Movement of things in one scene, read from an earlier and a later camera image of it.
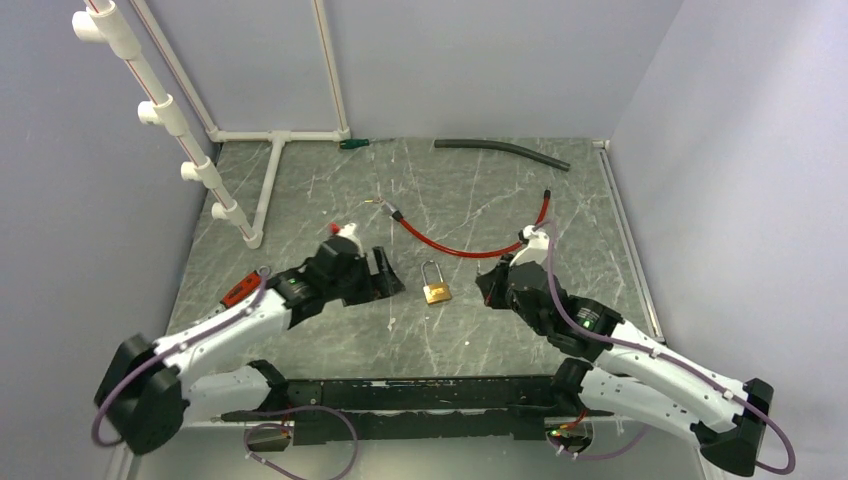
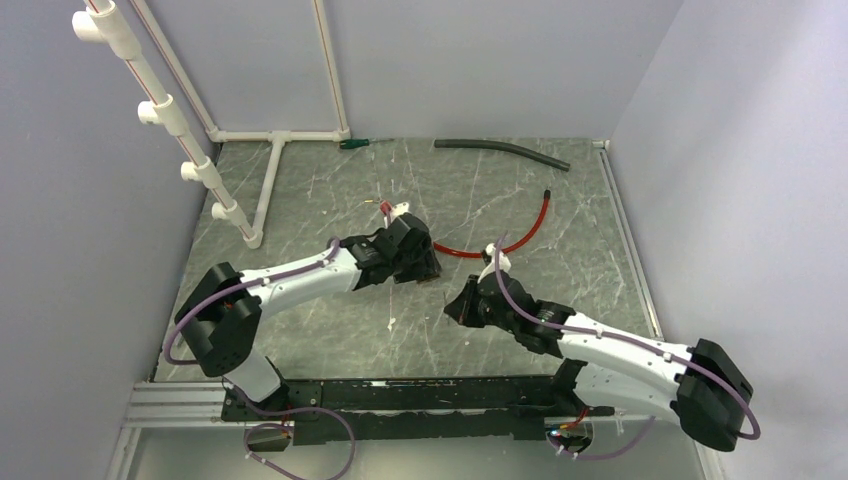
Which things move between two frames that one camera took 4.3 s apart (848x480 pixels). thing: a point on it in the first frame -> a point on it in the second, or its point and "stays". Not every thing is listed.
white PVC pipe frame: x=104 y=22 stays
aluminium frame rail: x=626 y=231 stays
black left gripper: x=378 y=286 -> x=427 y=264
